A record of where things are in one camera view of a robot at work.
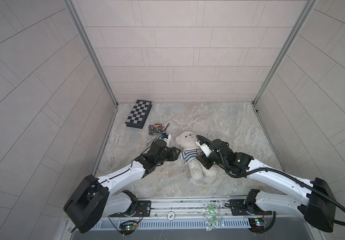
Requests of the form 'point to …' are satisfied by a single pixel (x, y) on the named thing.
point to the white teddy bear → (186, 140)
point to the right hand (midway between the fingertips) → (197, 157)
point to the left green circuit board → (128, 227)
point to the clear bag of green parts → (213, 216)
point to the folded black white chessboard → (138, 114)
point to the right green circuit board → (257, 224)
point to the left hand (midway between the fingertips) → (182, 150)
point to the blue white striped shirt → (189, 154)
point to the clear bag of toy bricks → (155, 128)
